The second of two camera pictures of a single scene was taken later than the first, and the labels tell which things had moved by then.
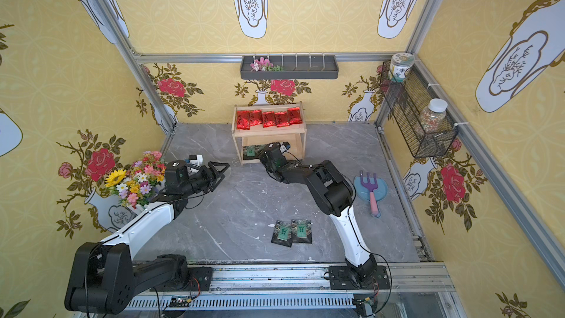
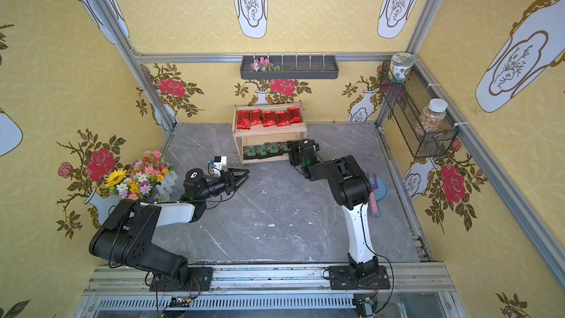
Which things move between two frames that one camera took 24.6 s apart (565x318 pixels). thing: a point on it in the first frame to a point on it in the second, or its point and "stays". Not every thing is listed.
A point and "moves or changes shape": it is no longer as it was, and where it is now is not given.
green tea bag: x=251 y=152 stays
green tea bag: x=282 y=233 moves or changes shape
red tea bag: x=255 y=117 stays
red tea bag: x=268 y=118 stays
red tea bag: x=281 y=119 stays
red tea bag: x=243 y=120 stays
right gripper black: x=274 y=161 to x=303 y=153
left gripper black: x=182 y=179 to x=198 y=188
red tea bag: x=294 y=115 stays
